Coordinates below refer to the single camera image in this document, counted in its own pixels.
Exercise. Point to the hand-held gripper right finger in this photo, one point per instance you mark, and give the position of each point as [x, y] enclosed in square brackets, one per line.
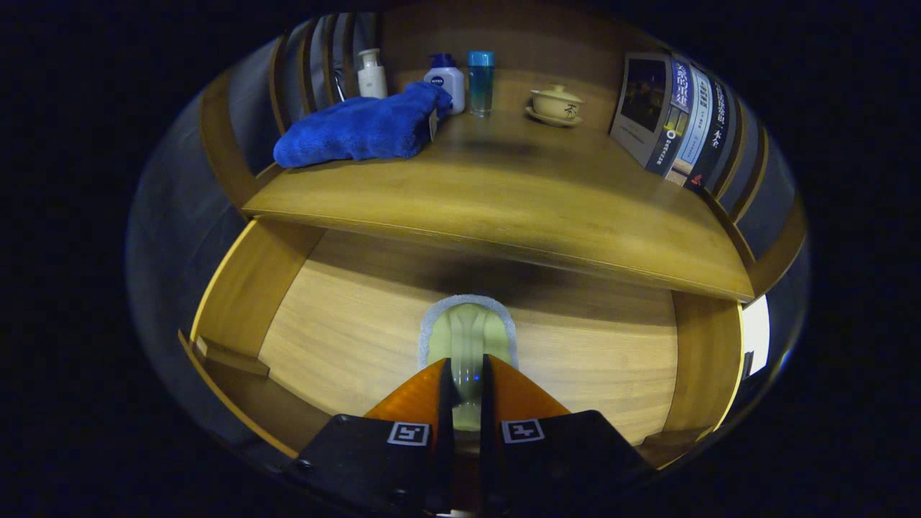
[489, 453]

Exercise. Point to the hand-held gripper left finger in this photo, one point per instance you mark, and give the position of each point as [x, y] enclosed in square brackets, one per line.
[446, 446]

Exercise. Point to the wooden drawer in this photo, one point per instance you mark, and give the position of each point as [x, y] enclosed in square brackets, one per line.
[345, 338]

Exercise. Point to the beige saucer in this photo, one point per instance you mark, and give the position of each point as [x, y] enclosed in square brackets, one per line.
[550, 122]

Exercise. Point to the white pump bottle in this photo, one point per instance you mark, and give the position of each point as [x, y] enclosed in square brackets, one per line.
[372, 79]

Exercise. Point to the book with white spine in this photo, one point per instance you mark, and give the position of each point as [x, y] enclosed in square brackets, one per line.
[696, 122]

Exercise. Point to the teal clear bottle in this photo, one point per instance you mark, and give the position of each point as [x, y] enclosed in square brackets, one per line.
[481, 86]

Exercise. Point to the book with black spine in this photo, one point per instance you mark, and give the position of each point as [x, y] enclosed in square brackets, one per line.
[716, 137]

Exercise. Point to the blue towel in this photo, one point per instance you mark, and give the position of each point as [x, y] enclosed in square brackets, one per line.
[360, 129]

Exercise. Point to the book with purple spine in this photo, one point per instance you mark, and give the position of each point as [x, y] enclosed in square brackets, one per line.
[640, 101]

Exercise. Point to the beige lidded teacup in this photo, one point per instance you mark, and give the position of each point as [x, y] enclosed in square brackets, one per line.
[557, 104]

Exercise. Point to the wooden cabinet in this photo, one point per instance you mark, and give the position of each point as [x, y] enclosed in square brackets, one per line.
[219, 137]

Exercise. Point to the wooden countertop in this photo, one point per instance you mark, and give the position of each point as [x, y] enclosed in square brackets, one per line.
[518, 187]

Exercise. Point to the green scrub brush white pad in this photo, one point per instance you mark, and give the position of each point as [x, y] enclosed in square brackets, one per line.
[468, 331]

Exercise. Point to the white lotion bottle blue cap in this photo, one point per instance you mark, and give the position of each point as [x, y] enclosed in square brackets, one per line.
[447, 83]

